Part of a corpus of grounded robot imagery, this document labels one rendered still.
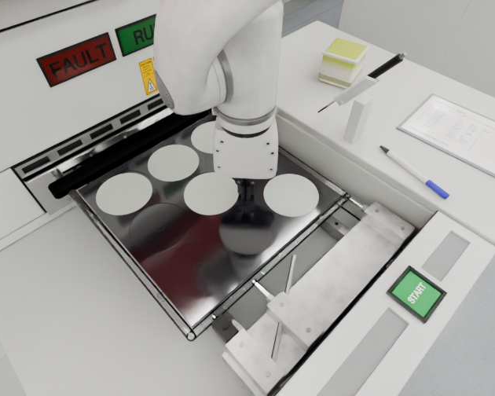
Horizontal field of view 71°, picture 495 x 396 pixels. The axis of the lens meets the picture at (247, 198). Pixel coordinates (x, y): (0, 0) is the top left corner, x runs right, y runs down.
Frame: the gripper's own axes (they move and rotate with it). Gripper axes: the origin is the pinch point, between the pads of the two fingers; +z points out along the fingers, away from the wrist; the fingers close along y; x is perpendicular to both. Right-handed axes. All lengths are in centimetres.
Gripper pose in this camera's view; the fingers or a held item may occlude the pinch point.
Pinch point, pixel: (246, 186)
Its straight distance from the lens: 62.5
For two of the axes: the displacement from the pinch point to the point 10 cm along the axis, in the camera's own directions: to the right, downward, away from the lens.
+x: 0.6, -7.8, 6.2
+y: 10.0, 0.5, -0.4
